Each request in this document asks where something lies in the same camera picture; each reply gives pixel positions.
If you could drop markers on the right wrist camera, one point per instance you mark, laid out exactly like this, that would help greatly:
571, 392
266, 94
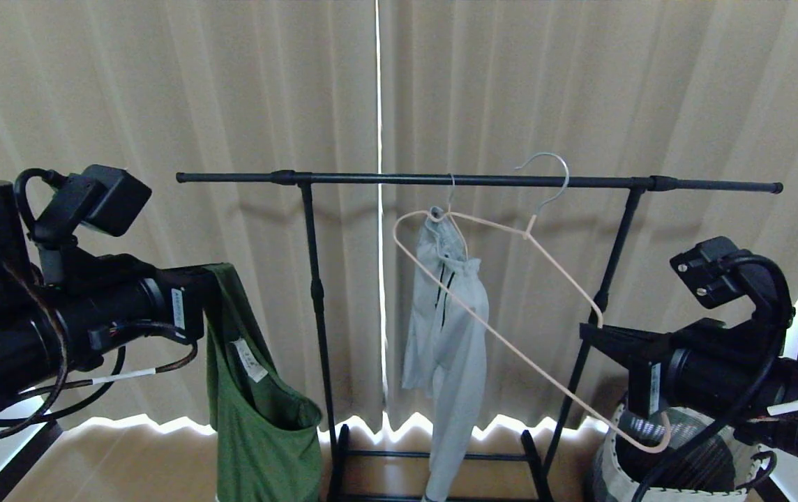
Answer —
720, 275

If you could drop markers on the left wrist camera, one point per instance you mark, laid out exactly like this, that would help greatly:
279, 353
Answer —
102, 199

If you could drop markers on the green garment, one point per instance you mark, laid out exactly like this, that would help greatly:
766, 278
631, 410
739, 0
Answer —
266, 446

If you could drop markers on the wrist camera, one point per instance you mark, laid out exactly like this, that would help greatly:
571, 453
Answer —
720, 275
102, 199

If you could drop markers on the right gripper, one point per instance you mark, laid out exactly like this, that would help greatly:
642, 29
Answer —
713, 369

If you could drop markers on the black clothes rack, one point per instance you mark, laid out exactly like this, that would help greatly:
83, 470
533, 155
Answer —
441, 179

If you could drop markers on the beige curtain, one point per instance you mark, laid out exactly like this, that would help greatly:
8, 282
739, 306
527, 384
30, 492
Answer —
162, 84

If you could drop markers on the pink clothes hanger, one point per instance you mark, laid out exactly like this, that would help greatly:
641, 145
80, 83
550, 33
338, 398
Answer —
450, 195
510, 345

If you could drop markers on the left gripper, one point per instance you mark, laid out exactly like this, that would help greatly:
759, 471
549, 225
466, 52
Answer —
92, 314

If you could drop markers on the pale grey shorts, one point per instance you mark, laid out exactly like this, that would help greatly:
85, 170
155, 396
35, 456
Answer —
451, 362

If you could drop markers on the white laundry basket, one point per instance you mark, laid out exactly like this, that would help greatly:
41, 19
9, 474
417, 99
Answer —
692, 464

